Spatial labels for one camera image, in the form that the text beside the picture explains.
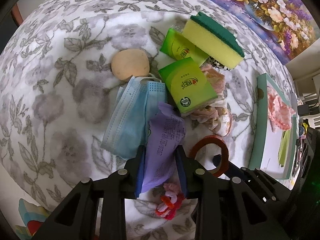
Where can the blue face mask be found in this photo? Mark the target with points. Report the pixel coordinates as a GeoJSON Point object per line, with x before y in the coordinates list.
{"type": "Point", "coordinates": [136, 103]}

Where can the green cloth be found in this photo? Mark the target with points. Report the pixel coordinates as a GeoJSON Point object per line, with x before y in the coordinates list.
{"type": "Point", "coordinates": [283, 148]}

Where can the pink floral fabric scrunchie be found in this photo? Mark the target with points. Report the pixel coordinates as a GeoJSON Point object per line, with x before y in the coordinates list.
{"type": "Point", "coordinates": [215, 116]}

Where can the green tissue pack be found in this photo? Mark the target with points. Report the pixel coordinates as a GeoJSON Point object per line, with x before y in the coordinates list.
{"type": "Point", "coordinates": [176, 46]}
{"type": "Point", "coordinates": [188, 86]}

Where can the green tissue pack rear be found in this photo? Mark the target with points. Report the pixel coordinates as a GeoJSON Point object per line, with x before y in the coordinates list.
{"type": "Point", "coordinates": [176, 46]}

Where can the pink white fuzzy sock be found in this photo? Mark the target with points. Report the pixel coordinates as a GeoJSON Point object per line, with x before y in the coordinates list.
{"type": "Point", "coordinates": [279, 113]}

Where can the white tray teal rim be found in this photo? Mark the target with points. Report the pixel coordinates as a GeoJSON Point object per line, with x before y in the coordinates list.
{"type": "Point", "coordinates": [276, 131]}

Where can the flower bouquet canvas painting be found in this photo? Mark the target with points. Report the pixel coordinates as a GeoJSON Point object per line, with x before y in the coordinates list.
{"type": "Point", "coordinates": [286, 26]}

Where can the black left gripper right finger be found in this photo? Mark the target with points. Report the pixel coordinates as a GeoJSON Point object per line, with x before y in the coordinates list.
{"type": "Point", "coordinates": [179, 154]}

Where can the red tape roll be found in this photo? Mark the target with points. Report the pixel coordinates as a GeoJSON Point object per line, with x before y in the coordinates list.
{"type": "Point", "coordinates": [217, 151]}

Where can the green tissue pack front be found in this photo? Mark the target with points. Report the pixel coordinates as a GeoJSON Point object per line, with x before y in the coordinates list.
{"type": "Point", "coordinates": [188, 86]}

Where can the red pink yarn flower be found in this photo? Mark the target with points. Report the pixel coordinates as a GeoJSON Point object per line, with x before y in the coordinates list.
{"type": "Point", "coordinates": [171, 201]}

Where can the purple plastic packet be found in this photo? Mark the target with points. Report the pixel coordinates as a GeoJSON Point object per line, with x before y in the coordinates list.
{"type": "Point", "coordinates": [167, 131]}

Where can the black white patterned scrunchie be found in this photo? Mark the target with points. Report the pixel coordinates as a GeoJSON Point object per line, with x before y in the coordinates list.
{"type": "Point", "coordinates": [216, 64]}

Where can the yellow green sponge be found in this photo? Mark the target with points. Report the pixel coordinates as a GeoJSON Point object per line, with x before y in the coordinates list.
{"type": "Point", "coordinates": [215, 40]}

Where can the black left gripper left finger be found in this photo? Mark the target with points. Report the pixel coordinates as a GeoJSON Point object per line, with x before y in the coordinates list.
{"type": "Point", "coordinates": [140, 159]}

